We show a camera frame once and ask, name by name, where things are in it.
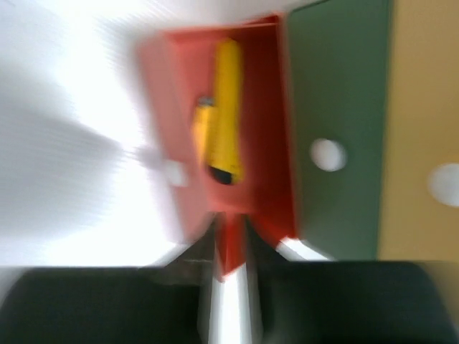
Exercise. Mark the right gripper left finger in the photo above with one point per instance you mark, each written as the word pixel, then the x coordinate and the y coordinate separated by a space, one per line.
pixel 162 304

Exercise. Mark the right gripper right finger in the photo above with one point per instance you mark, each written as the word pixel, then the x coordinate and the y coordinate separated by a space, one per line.
pixel 299 301

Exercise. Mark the slim yellow utility knife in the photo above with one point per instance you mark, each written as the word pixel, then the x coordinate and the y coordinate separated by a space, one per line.
pixel 202 124

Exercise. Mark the green drawer box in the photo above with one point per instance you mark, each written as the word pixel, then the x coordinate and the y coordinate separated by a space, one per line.
pixel 338 62

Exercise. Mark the yellow drawer box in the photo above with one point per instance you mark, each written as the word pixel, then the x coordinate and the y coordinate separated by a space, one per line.
pixel 419 216

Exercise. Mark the red drawer box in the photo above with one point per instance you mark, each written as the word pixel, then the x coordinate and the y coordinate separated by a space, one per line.
pixel 178 67

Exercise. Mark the wide yellow utility knife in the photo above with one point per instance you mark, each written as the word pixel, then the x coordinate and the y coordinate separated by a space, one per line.
pixel 224 160

